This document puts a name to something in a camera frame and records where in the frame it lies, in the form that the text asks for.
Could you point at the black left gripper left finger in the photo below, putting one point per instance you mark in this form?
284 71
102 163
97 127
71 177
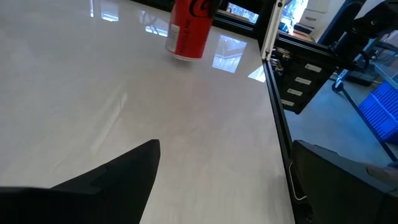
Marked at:
93 199

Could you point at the blue plastic crate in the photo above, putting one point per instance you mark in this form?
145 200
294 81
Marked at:
382 112

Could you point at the red can with black script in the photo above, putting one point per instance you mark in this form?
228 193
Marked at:
189 34

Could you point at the black box with white labels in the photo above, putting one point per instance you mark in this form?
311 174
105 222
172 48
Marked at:
314 84

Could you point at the silver bracket strip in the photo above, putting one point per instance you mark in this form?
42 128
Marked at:
271 34

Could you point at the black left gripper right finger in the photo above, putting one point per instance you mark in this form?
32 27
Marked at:
342 193

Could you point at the white drawer cabinet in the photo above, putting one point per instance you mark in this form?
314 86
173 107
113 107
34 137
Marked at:
311 15

